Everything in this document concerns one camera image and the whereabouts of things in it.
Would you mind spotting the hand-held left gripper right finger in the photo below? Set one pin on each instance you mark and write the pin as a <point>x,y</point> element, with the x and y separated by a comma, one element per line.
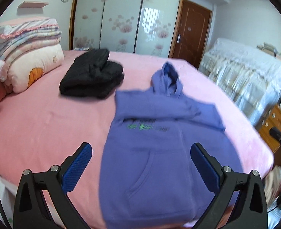
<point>203,165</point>

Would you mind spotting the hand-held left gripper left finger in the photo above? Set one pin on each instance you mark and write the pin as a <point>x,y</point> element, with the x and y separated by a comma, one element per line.
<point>79,163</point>

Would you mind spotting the purple zip hoodie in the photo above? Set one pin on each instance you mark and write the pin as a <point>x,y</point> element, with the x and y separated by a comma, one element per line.
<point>159,136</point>

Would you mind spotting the wooden drawer cabinet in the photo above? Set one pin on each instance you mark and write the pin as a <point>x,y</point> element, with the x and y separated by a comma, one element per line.
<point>272,128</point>

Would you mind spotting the pink bed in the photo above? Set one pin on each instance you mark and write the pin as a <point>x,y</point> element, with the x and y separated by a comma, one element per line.
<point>47,114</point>

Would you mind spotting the lace covered furniture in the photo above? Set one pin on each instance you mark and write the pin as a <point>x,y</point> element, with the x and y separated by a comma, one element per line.
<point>245,76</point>

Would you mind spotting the black puffer jacket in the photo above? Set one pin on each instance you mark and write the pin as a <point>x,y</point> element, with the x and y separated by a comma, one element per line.
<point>90,76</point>

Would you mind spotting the stack of books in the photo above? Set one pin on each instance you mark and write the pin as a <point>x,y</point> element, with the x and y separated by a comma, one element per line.
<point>272,51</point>

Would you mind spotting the cream flower print quilt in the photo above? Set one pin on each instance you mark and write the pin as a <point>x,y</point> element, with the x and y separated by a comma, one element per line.
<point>35,69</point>

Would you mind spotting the small white boxes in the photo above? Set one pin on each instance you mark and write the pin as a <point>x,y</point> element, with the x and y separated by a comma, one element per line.
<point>83,49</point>

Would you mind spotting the striped folded quilt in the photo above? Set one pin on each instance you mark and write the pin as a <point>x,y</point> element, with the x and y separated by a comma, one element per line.
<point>28,43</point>

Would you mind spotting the brown wooden door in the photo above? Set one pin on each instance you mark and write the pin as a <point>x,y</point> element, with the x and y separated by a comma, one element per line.
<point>190,31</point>

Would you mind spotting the white pillow with pink ruffle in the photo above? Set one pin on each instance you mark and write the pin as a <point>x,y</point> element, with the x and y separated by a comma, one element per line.
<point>23,27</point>

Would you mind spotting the floral sliding door wardrobe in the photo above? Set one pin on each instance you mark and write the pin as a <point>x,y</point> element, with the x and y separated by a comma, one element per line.
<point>121,16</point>

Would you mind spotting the pink wall shelf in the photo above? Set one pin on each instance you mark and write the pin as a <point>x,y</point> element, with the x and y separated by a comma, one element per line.
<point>33,4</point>

